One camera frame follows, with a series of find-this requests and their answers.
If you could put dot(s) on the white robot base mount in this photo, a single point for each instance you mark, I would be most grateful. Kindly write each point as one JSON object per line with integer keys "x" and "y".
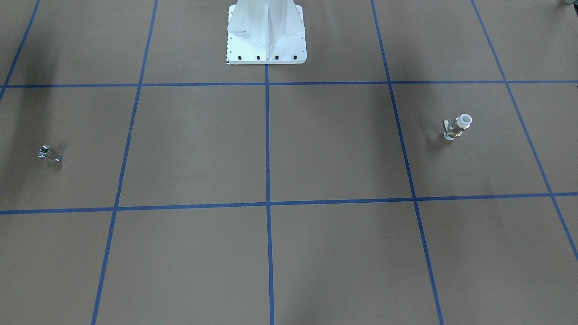
{"x": 266, "y": 32}

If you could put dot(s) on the white PPR brass valve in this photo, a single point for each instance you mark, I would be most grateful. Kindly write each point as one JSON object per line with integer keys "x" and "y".
{"x": 455, "y": 128}

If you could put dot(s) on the small chrome pipe fitting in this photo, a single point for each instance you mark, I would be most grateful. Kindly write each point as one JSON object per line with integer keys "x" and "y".
{"x": 45, "y": 152}

